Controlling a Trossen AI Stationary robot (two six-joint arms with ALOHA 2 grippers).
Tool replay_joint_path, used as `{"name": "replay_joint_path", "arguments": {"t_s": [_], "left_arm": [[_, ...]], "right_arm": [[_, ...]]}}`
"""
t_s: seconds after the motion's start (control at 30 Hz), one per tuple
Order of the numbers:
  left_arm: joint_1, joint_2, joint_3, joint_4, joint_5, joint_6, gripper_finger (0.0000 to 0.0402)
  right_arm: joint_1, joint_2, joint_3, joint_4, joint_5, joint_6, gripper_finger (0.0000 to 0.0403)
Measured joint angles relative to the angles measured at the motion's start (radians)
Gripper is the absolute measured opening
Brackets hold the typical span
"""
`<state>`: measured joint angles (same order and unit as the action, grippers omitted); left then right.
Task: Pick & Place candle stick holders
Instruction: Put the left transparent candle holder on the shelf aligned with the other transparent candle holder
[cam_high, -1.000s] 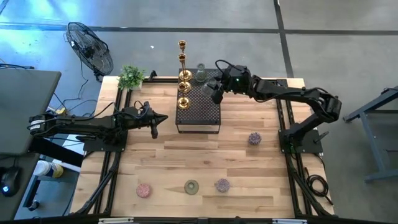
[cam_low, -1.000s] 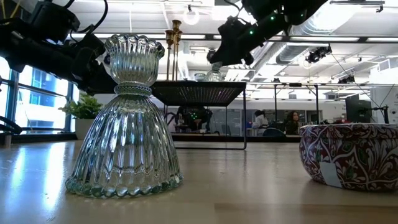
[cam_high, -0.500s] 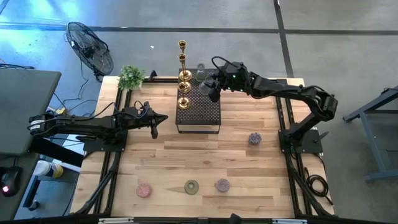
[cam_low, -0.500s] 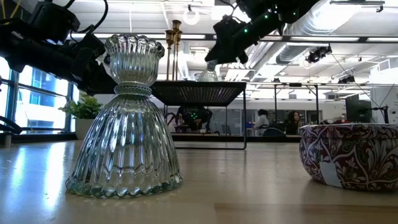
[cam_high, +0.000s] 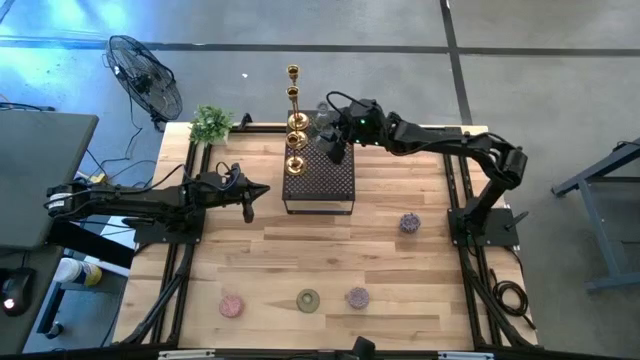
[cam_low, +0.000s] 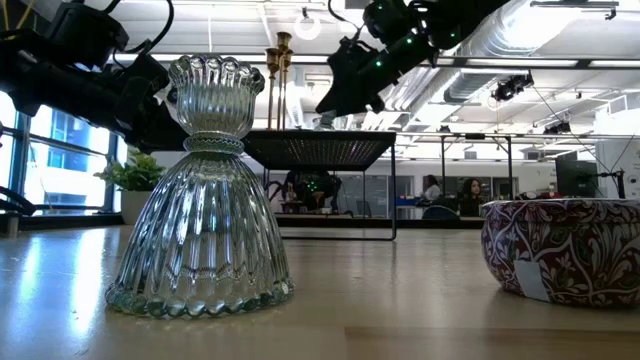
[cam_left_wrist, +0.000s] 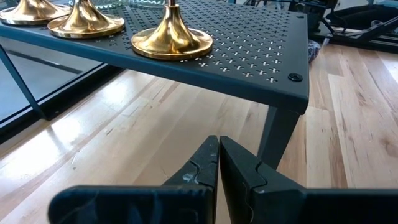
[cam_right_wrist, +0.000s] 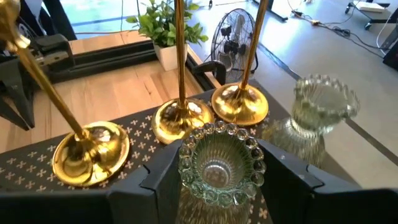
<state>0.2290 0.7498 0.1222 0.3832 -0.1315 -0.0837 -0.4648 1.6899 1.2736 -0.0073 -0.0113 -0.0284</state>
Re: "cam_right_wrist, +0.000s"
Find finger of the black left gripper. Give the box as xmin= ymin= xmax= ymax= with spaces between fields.
xmin=0 ymin=57 xmax=35 ymax=131

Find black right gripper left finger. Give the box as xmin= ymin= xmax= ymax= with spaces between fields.
xmin=108 ymin=139 xmax=184 ymax=224

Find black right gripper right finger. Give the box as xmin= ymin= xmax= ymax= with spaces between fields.
xmin=259 ymin=139 xmax=361 ymax=224

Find ribbed glass candle holder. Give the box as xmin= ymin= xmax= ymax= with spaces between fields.
xmin=177 ymin=120 xmax=267 ymax=224
xmin=261 ymin=73 xmax=361 ymax=169

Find brass candlestick holder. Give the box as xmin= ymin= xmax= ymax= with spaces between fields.
xmin=151 ymin=0 xmax=215 ymax=146
xmin=0 ymin=0 xmax=131 ymax=187
xmin=211 ymin=0 xmax=270 ymax=127

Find black perforated metal riser shelf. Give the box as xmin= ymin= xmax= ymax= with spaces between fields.
xmin=0 ymin=79 xmax=361 ymax=224

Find green plant in white pot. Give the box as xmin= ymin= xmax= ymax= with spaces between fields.
xmin=126 ymin=0 xmax=210 ymax=72

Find black floor fan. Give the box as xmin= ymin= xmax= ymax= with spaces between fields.
xmin=210 ymin=8 xmax=259 ymax=83

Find black wheeled stand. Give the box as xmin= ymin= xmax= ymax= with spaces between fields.
xmin=344 ymin=0 xmax=398 ymax=31

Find black aluminium rig frame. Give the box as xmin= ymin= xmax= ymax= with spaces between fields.
xmin=49 ymin=39 xmax=219 ymax=91

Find black floor cable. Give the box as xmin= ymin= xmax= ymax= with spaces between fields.
xmin=287 ymin=6 xmax=388 ymax=60

